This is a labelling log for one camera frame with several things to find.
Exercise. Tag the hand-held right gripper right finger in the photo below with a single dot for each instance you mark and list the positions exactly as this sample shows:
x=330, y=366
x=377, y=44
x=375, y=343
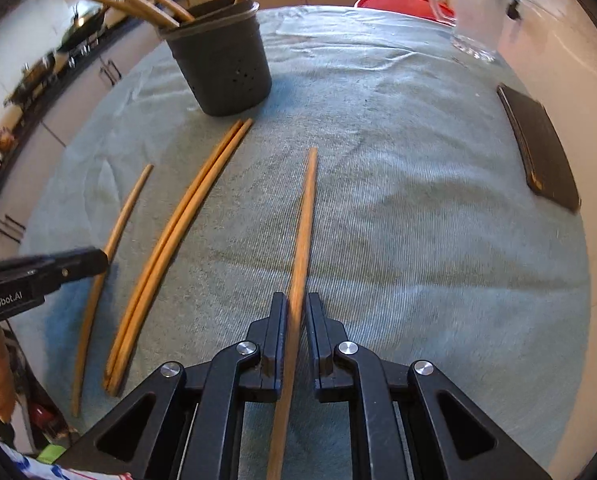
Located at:
x=316, y=340

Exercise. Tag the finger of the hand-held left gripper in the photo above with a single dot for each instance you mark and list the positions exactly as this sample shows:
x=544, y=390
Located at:
x=83, y=264

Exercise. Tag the black wok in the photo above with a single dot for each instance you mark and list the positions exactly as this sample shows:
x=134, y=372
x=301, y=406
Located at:
x=81, y=25

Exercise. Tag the grey perforated utensil holder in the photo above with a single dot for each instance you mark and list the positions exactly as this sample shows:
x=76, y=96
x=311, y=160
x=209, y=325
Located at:
x=218, y=70

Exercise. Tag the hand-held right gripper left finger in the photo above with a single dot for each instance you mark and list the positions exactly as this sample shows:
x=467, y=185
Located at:
x=276, y=340

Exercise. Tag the clear glass mug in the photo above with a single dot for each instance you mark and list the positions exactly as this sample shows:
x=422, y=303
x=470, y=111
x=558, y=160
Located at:
x=478, y=10

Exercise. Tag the red plastic stool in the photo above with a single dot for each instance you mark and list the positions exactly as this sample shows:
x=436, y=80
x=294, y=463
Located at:
x=393, y=2

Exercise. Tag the printed white cloth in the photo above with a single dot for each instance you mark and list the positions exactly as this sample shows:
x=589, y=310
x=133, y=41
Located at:
x=53, y=470

